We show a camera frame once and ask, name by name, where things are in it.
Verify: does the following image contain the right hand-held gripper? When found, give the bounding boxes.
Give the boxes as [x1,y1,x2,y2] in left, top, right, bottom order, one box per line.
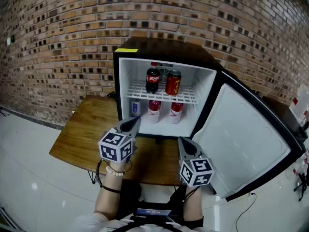
[178,136,215,187]

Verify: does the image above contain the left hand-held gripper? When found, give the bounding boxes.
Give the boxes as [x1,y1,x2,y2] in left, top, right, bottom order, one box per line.
[98,116,142,164]

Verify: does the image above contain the dark cola bottle red label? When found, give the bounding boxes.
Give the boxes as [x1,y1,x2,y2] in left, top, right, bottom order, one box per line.
[145,62,161,94]

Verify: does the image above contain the black mini fridge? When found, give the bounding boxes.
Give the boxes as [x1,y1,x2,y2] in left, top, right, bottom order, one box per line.
[112,36,306,202]

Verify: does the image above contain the person's right forearm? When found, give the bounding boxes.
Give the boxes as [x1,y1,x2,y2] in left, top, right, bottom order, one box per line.
[183,185,203,221]

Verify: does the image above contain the person's left forearm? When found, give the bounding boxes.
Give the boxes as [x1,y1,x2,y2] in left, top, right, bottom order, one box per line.
[93,162,126,221]

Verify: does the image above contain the mini fridge door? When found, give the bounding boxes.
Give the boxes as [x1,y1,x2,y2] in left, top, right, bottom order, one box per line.
[192,70,306,202]

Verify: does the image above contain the blue and white can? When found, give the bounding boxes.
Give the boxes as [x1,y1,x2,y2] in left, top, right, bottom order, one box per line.
[131,99,142,117]

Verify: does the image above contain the red and white drink bottle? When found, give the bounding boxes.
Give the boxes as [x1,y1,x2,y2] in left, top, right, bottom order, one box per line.
[147,100,162,124]
[169,101,184,124]

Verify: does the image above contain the wooden table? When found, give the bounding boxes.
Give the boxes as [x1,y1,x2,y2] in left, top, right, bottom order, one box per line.
[49,95,186,187]

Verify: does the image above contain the red drink can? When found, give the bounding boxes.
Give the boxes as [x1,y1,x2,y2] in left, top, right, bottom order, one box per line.
[165,69,182,96]

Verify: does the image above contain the person's black trousers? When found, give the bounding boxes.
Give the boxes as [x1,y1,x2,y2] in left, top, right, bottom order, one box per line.
[115,179,186,217]

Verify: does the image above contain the black wrist band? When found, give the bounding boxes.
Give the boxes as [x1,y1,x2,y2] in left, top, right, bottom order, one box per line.
[101,185,121,194]

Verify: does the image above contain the chest-mounted device blue screen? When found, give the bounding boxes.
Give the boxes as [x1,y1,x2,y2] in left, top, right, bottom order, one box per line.
[135,208,172,217]

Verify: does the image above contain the dark cabinet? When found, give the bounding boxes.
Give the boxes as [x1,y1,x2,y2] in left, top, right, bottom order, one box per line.
[262,96,309,142]

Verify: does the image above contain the white shirt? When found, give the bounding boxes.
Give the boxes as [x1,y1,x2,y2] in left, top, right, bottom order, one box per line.
[73,213,218,232]

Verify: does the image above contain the clear plastic bottles red labels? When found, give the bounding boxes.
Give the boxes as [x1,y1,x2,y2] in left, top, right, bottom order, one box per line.
[286,151,309,181]

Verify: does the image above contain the black tripod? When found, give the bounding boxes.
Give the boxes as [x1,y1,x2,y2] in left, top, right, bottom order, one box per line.
[293,172,309,202]

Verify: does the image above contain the pack of clear plastic bottles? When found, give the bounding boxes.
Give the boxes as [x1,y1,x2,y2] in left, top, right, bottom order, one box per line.
[289,83,309,125]

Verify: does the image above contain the metal rack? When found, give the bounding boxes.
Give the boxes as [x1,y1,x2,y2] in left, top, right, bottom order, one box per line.
[0,205,20,232]

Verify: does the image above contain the white wire fridge shelf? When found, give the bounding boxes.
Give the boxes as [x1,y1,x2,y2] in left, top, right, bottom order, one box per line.
[126,80,200,105]

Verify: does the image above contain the white bead bracelet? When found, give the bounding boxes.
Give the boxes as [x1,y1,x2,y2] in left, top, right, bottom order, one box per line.
[105,165,126,177]

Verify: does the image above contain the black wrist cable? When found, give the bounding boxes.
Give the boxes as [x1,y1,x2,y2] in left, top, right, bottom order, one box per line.
[95,159,133,188]

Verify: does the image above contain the thin black power cord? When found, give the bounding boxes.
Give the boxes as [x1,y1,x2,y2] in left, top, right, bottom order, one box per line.
[235,192,257,232]

